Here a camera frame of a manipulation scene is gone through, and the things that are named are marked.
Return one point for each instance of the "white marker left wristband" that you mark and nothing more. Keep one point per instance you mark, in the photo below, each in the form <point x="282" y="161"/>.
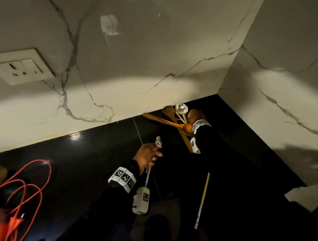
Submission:
<point x="123" y="177"/>

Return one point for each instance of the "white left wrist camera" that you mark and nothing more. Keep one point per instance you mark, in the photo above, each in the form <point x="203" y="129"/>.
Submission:
<point x="141" y="200"/>

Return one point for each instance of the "person's left hand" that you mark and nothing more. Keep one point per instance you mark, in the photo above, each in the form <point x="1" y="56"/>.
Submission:
<point x="144" y="155"/>

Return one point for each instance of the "person's right hand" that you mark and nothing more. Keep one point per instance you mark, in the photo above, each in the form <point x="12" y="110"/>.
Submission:
<point x="195" y="115"/>

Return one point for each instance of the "steel ladle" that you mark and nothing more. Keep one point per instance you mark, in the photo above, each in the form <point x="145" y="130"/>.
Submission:
<point x="181" y="108"/>

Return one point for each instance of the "white wall socket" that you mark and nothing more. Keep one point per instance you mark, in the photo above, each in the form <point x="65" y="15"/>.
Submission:
<point x="22" y="67"/>

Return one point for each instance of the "steel spoons bundle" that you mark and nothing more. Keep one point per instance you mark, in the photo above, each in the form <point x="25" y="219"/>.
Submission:
<point x="156" y="145"/>

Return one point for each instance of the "tan round object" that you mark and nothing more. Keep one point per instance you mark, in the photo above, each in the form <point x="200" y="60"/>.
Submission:
<point x="2" y="173"/>

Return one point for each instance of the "yellow and white thin rod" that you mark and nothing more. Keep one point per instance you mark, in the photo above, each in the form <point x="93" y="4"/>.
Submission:
<point x="202" y="198"/>

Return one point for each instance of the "white marker right wristband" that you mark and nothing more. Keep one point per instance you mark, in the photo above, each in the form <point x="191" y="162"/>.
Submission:
<point x="200" y="123"/>

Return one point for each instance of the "white marker wristband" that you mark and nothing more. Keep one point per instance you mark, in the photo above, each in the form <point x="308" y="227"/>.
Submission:
<point x="200" y="123"/>
<point x="123" y="177"/>

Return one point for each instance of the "person's right forearm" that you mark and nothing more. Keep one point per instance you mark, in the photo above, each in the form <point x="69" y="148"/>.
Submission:
<point x="236" y="188"/>

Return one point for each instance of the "wooden spatula spoon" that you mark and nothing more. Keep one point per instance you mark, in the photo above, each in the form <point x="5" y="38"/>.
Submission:
<point x="169" y="111"/>

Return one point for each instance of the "person's left thumb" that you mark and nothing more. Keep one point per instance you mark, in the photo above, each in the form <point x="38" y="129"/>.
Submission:
<point x="157" y="154"/>

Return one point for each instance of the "person's left forearm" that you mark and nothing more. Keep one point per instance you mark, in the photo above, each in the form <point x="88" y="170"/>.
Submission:
<point x="109" y="208"/>

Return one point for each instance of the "thin wooden stick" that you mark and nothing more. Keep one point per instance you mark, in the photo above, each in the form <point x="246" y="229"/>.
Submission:
<point x="179" y="117"/>

